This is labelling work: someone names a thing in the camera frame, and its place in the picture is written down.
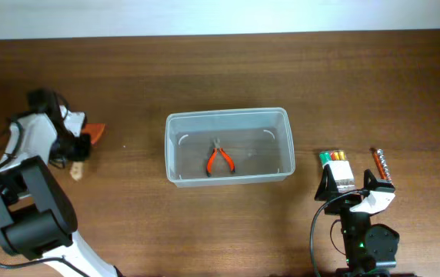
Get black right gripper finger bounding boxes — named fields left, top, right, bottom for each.
left=363, top=169, right=395, bottom=192
left=314, top=165, right=338, bottom=202

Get orange scraper wooden handle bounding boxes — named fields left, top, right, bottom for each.
left=70, top=123, right=105, bottom=181

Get red handled cutting pliers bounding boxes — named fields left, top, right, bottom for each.
left=205, top=138, right=237, bottom=178

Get clear plastic storage box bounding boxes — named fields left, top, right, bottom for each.
left=165, top=107, right=295, bottom=188

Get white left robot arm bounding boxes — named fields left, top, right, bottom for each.
left=0, top=112, right=121, bottom=276

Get pack of AA batteries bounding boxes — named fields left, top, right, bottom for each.
left=319, top=149, right=355, bottom=193

